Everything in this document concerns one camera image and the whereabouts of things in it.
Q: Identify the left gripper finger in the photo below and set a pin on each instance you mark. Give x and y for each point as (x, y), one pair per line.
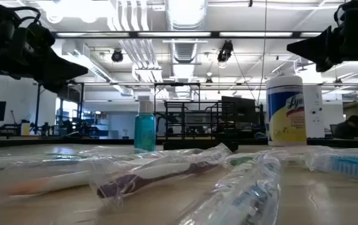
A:
(57, 84)
(60, 67)

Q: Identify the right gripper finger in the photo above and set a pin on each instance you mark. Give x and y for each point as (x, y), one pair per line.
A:
(316, 45)
(324, 64)

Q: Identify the orange toothbrush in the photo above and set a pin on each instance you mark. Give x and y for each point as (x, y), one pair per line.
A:
(57, 184)

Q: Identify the blue toothbrush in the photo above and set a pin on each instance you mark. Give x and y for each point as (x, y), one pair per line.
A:
(248, 193)
(351, 165)

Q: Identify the purple toothbrush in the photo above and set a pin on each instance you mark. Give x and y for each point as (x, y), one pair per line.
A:
(154, 176)

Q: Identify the black overhead fixture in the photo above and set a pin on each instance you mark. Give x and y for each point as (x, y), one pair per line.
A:
(225, 51)
(117, 56)

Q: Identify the person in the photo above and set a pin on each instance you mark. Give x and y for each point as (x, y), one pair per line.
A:
(349, 128)

